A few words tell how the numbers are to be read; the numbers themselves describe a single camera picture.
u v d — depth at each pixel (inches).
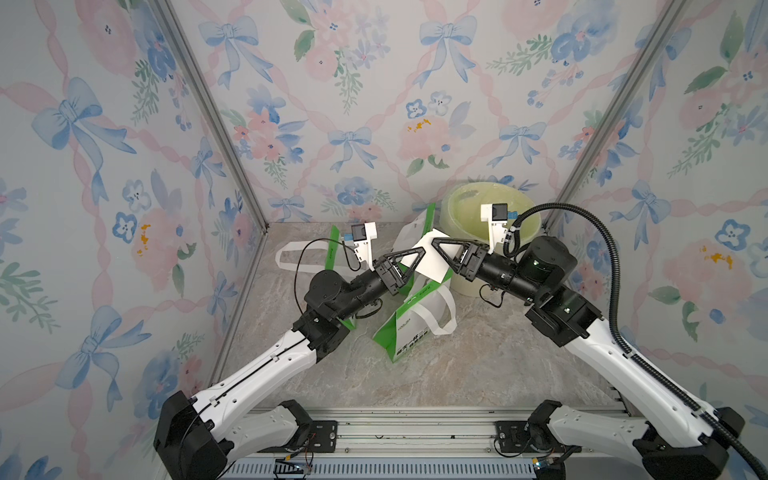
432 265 22.6
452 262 21.5
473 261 20.1
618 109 33.7
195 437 14.9
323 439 28.7
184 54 29.5
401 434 30.0
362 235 21.3
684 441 15.0
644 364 16.3
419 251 22.4
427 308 27.5
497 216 20.5
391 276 20.8
